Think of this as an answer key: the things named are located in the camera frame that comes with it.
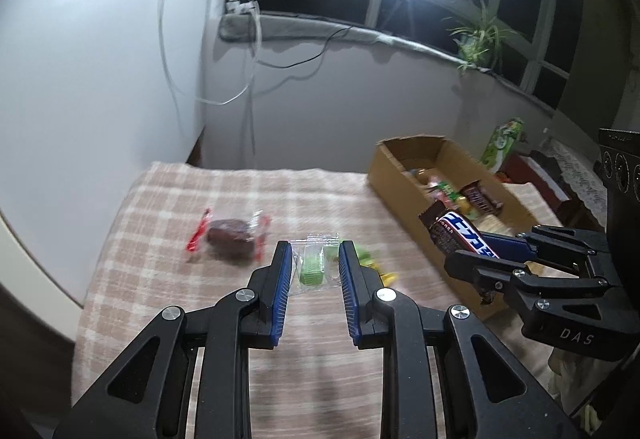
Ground snickers bar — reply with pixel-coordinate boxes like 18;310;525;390
419;200;499;258

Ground dark green candy packet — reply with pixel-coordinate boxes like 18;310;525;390
438;181;461;204

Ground round chocolate ball candy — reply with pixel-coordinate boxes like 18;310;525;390
412;168;442;188

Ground clear packet green candy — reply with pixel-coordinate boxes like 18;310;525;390
291;234;341;295

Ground right hand white glove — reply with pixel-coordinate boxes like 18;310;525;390
548;349;606;437

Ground dark brown chocolate bar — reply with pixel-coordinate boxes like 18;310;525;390
459;180;503;217

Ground yellow candy packet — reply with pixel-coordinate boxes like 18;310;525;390
378;273;398;287

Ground green drink carton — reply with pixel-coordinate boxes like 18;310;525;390
480;117;524;173

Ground brown cardboard box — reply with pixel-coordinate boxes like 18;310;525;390
368;136;559;320

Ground light green snack packet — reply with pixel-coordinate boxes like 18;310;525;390
354;244;380;271

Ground red wrapped brown cake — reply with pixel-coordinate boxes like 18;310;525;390
186;208;271;266

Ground pink plaid tablecloth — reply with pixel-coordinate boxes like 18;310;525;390
69;160;566;439

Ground green potted plant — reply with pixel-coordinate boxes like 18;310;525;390
448;0;522;76

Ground white cabinet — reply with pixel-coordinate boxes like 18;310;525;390
1;0;206;303

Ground black cable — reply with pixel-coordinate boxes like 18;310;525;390
240;0;352;70

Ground white cable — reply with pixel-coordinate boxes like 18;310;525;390
156;0;264;160

